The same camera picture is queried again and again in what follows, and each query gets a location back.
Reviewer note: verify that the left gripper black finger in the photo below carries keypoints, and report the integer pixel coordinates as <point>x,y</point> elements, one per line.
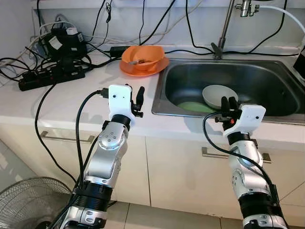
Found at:
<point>140,97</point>

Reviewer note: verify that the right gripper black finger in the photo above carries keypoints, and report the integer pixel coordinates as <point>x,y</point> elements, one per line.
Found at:
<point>233,105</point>
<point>225,106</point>

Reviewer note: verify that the white bowl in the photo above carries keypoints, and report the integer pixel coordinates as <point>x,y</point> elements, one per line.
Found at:
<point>214,94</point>

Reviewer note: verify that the light green plate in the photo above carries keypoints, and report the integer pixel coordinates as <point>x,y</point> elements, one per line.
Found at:
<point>190,107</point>

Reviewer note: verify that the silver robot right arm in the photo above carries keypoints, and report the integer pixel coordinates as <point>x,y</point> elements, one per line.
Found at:
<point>243,167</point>

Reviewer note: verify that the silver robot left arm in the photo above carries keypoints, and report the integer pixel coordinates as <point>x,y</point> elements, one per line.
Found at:
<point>107,157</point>

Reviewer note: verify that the white kitchen cabinet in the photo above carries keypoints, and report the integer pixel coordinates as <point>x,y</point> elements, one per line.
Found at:
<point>181,191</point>

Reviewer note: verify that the orange plate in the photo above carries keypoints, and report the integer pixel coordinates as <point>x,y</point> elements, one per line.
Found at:
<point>143,73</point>

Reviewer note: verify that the metal utensil with food residue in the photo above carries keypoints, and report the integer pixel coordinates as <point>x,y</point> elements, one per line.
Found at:
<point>139,61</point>

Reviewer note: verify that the stainless steel sink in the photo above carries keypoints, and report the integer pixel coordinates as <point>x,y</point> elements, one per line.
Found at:
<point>267,81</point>

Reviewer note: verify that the orange bowl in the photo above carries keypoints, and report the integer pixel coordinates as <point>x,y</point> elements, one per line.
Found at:
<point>152,55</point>

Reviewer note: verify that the small black adapter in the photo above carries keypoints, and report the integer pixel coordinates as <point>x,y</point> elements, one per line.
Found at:
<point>118,51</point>

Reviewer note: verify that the steel sink faucet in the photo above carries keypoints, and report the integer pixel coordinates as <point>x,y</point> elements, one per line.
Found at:
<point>224,28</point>

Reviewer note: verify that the black power strip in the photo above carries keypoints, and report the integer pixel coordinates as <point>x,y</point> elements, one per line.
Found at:
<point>50,78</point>

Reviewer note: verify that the black charger with white label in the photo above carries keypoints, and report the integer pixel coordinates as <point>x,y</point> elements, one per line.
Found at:
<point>64,44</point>

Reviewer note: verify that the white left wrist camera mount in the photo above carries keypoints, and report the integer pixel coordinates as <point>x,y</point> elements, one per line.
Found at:
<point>119,98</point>

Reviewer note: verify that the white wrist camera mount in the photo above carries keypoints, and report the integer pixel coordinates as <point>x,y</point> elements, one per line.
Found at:
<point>119,98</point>
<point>252,117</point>

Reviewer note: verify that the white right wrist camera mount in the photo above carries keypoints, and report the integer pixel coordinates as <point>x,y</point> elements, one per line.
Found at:
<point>252,117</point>

